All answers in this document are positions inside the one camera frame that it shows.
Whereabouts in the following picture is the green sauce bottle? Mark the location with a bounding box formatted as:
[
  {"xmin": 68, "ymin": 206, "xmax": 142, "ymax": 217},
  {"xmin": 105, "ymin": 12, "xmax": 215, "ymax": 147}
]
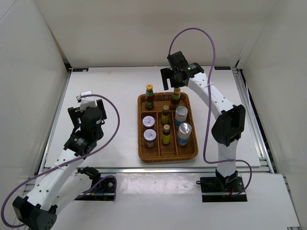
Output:
[
  {"xmin": 145, "ymin": 84, "xmax": 154, "ymax": 109},
  {"xmin": 169, "ymin": 88, "xmax": 180, "ymax": 110}
]

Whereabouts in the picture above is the silver-top shaker bottle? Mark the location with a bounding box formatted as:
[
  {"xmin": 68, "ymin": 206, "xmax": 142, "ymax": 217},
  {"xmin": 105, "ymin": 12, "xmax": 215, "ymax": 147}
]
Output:
[
  {"xmin": 174, "ymin": 105, "xmax": 188, "ymax": 129},
  {"xmin": 177, "ymin": 123, "xmax": 192, "ymax": 146}
]

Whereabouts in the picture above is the small yellow bottle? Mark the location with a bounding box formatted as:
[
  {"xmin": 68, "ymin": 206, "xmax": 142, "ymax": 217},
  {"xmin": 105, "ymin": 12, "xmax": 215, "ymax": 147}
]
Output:
[
  {"xmin": 162, "ymin": 124, "xmax": 170, "ymax": 145},
  {"xmin": 161, "ymin": 105, "xmax": 169, "ymax": 125}
]

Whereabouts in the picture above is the white-lid jar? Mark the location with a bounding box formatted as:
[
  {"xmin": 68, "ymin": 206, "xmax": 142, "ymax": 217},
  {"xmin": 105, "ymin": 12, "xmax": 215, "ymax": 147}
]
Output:
[
  {"xmin": 143, "ymin": 129, "xmax": 157, "ymax": 149},
  {"xmin": 142, "ymin": 115, "xmax": 155, "ymax": 131}
]

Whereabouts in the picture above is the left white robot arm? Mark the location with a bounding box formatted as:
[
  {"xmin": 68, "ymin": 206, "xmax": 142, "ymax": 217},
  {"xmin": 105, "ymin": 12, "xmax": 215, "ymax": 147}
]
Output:
[{"xmin": 12, "ymin": 97, "xmax": 106, "ymax": 230}]

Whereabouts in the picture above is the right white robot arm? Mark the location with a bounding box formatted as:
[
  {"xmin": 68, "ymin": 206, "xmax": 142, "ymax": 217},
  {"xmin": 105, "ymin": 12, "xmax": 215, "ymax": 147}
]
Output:
[{"xmin": 160, "ymin": 51, "xmax": 246, "ymax": 192}]

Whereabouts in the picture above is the woven wicker basket tray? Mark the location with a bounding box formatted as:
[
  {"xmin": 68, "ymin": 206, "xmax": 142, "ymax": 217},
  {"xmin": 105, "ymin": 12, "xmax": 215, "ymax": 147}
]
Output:
[{"xmin": 137, "ymin": 92, "xmax": 199, "ymax": 163}]

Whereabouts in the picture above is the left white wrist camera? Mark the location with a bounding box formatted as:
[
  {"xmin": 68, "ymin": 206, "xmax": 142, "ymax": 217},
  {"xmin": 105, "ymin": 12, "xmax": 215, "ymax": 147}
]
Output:
[{"xmin": 76, "ymin": 91, "xmax": 96, "ymax": 112}]

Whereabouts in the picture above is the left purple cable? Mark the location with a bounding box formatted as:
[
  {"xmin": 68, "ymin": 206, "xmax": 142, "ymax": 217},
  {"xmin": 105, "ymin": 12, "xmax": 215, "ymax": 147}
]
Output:
[{"xmin": 0, "ymin": 94, "xmax": 120, "ymax": 227}]

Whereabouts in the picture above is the purple cable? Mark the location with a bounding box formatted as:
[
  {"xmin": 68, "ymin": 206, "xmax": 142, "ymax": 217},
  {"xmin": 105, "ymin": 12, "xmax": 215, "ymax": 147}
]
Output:
[
  {"xmin": 167, "ymin": 27, "xmax": 252, "ymax": 197},
  {"xmin": 0, "ymin": 94, "xmax": 120, "ymax": 227}
]

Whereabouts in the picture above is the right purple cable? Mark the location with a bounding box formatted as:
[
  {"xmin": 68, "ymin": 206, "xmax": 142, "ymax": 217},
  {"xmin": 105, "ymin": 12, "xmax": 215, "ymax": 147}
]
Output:
[{"xmin": 167, "ymin": 27, "xmax": 252, "ymax": 197}]

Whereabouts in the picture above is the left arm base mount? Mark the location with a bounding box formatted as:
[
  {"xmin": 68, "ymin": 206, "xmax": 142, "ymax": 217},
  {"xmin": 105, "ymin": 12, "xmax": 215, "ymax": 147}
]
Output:
[{"xmin": 75, "ymin": 167, "xmax": 117, "ymax": 201}]

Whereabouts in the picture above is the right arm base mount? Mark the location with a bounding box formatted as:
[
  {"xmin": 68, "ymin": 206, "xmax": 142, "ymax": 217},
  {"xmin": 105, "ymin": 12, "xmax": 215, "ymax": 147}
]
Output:
[{"xmin": 196, "ymin": 176, "xmax": 248, "ymax": 203}]

